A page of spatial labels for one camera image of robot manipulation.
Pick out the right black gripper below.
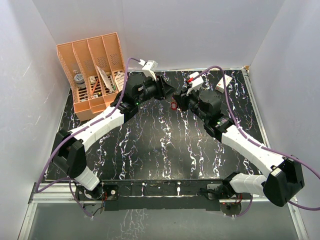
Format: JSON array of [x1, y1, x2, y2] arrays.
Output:
[[173, 85, 209, 123]]

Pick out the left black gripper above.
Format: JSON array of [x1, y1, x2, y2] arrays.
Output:
[[135, 74, 177, 106]]

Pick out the red key tag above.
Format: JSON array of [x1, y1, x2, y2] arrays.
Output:
[[170, 101, 178, 110]]

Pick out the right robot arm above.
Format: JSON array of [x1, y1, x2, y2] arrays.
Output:
[[173, 89, 305, 207]]

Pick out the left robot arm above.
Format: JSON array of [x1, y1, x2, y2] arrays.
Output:
[[51, 74, 176, 200]]

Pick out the small white red box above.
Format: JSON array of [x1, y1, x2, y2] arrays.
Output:
[[215, 74, 233, 93]]

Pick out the white labelled packet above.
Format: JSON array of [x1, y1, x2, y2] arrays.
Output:
[[114, 71, 127, 92]]

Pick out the white printed card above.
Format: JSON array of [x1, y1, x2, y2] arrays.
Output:
[[96, 66, 114, 93]]

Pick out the small beige box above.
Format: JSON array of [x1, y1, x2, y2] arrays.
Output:
[[88, 75, 98, 85]]

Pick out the orange plastic file organizer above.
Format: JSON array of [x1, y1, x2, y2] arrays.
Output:
[[56, 32, 125, 121]]

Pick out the grey round canister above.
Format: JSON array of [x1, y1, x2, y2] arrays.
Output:
[[73, 70, 86, 89]]

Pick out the black front base bar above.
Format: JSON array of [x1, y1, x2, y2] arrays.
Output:
[[101, 178, 253, 212]]

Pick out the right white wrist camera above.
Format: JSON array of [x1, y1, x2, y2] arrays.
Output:
[[186, 71, 204, 96]]

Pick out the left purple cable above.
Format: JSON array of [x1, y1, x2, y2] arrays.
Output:
[[34, 57, 146, 218]]

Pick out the purple cable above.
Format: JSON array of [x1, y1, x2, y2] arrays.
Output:
[[189, 65, 320, 218], [34, 57, 146, 218]]

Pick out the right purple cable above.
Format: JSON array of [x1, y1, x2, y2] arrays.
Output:
[[189, 65, 320, 218]]

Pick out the aluminium frame rail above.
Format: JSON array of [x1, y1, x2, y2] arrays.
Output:
[[239, 66, 310, 240]]

